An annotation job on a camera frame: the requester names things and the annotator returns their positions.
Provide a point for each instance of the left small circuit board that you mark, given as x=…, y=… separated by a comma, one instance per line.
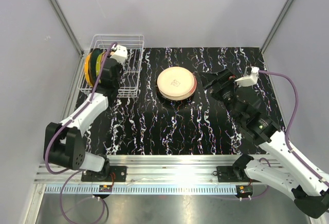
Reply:
x=105, y=188

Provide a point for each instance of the right small circuit board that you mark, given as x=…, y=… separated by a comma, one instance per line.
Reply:
x=244, y=190

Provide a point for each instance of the aluminium frame post right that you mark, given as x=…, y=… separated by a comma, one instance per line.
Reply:
x=279, y=20

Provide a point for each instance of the teal glazed plate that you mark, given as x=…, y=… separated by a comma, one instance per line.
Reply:
x=92, y=64

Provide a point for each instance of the small circuit board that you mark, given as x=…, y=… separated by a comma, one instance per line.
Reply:
x=244, y=190
x=105, y=188

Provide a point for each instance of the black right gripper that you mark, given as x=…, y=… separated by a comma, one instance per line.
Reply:
x=225, y=78

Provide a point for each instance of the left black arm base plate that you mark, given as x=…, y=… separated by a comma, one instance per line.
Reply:
x=116, y=173

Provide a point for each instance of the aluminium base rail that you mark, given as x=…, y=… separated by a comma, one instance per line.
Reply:
x=164, y=169

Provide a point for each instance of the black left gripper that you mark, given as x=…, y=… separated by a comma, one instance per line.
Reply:
x=120, y=67

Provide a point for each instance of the cream pink plate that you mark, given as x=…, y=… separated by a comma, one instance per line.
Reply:
x=192, y=90

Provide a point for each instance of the beige bear print plate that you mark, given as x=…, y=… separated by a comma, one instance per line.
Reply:
x=178, y=73

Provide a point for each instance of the white wire dish rack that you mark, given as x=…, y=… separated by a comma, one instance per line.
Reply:
x=131, y=67

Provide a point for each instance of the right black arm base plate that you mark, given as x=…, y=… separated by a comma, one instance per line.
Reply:
x=232, y=174

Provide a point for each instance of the white slotted cable duct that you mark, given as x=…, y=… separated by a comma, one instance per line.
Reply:
x=143, y=189

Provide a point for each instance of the aluminium frame post left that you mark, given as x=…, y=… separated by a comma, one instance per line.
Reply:
x=66, y=26

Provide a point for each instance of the aluminium frame post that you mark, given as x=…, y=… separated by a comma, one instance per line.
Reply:
x=66, y=26
x=279, y=20

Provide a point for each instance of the pink polka dot plate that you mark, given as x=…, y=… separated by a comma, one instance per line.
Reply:
x=105, y=55

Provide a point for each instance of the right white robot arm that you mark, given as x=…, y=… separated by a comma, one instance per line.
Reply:
x=304, y=183

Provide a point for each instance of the orange polka dot plate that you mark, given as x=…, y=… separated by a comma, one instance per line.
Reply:
x=86, y=71

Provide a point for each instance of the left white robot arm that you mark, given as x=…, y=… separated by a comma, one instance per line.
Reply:
x=64, y=147

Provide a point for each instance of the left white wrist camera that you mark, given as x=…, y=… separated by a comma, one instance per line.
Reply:
x=120, y=54

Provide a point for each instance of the green polka dot plate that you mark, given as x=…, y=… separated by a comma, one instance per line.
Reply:
x=98, y=63

